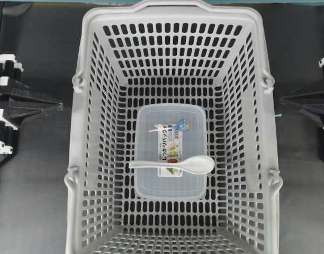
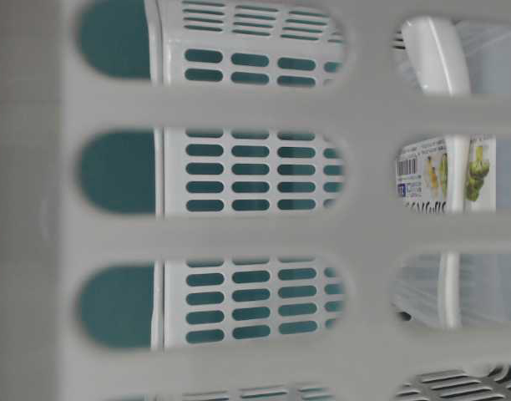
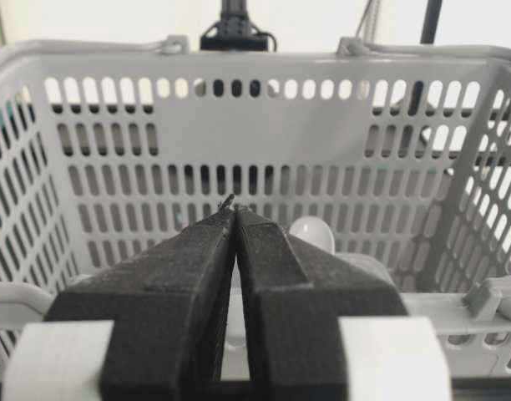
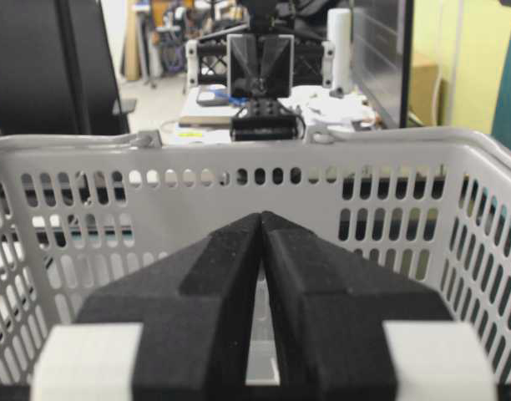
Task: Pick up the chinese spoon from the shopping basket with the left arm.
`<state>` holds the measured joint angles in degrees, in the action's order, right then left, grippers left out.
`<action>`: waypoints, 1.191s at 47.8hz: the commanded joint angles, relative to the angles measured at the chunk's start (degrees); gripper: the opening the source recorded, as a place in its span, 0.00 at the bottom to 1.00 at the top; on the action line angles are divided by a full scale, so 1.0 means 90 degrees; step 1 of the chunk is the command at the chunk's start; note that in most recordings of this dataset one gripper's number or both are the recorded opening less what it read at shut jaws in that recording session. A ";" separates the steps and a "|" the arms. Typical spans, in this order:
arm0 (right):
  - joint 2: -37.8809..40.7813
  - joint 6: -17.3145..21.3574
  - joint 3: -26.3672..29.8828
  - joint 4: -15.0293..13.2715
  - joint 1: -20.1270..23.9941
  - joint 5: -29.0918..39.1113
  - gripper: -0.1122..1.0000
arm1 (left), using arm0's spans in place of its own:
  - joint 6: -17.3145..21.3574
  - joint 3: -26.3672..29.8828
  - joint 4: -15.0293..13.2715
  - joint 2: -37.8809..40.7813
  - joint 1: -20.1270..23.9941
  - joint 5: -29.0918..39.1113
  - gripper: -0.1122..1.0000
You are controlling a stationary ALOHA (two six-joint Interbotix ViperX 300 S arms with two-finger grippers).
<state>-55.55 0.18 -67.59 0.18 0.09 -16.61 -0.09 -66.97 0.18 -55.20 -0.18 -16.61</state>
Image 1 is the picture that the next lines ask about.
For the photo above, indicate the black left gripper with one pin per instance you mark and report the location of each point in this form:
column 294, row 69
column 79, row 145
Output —
column 20, row 102

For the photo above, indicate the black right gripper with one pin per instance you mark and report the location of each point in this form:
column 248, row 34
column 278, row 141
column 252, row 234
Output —
column 308, row 100

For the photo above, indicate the white chinese soup spoon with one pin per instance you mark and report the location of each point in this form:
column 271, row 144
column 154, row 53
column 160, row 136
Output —
column 198, row 165

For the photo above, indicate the grey plastic shopping basket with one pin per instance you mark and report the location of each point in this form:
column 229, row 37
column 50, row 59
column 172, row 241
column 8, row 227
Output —
column 173, row 52

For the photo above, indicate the clear plastic food container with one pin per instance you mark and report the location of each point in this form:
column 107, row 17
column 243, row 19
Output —
column 169, row 133

